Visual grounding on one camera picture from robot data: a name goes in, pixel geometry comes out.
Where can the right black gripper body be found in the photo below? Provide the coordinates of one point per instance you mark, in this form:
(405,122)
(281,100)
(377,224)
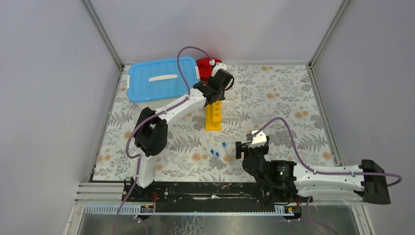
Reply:
(258,151)

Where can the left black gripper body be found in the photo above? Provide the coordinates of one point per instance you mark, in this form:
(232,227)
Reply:
(219,97)

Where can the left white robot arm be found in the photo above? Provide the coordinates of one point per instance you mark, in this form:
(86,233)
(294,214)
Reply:
(150,133)

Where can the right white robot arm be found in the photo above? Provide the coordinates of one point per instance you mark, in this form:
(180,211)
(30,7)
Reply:
(365,181)

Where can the red cloth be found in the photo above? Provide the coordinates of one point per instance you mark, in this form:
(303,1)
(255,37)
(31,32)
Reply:
(205,69)

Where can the yellow test tube rack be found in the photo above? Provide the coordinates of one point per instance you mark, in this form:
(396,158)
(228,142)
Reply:
(213,117)

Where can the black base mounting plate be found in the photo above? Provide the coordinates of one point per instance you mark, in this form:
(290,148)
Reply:
(188,197)

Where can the clear plastic tube rack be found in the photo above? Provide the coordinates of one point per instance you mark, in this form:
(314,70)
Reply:
(228,109)

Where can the floral patterned table mat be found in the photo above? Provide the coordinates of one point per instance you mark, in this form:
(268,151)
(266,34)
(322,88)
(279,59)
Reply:
(279,98)

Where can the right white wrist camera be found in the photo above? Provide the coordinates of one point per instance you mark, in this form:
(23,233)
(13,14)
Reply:
(256,138)

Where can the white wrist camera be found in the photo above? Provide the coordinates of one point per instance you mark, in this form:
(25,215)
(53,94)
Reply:
(216,66)
(256,138)

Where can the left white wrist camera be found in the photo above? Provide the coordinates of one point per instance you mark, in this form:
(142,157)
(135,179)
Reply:
(216,66)

